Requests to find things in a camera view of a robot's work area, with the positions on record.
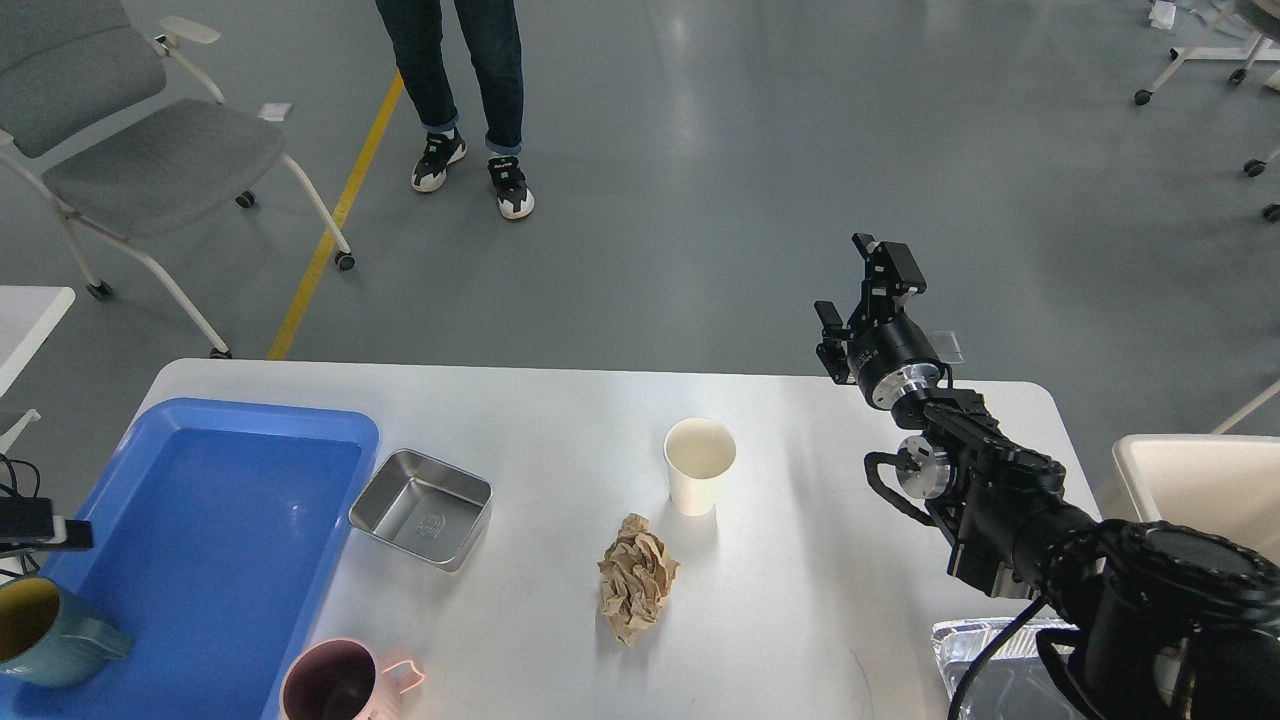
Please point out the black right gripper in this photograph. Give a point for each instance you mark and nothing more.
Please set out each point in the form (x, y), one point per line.
(892, 359)

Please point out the white paper cup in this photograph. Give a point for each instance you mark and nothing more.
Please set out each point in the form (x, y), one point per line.
(699, 452)

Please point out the square stainless steel tray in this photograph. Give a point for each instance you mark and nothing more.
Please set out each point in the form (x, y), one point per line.
(424, 507)

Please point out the pink mug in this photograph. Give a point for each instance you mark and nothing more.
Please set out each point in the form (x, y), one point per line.
(344, 679)

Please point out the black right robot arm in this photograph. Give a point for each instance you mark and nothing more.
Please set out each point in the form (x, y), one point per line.
(1159, 620)

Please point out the clear plastic floor plate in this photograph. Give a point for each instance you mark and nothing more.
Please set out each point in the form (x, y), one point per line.
(945, 346)

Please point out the crumpled brown paper ball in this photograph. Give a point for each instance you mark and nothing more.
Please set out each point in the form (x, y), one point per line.
(637, 574)

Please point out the aluminium foil tray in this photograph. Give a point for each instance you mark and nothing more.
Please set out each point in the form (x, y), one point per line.
(1013, 684)

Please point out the beige plastic bin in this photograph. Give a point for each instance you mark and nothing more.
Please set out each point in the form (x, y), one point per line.
(1223, 485)

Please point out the white chair legs with castors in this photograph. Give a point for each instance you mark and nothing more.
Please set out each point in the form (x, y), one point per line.
(1261, 18)

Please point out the blue plastic tray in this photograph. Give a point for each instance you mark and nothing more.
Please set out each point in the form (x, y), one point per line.
(216, 529)

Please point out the grey office chair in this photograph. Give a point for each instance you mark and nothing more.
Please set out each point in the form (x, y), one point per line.
(67, 65)

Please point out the white side table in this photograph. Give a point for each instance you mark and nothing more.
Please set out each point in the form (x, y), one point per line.
(28, 315)

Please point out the teal and yellow mug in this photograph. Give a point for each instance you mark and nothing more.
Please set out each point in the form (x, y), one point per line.
(52, 638)

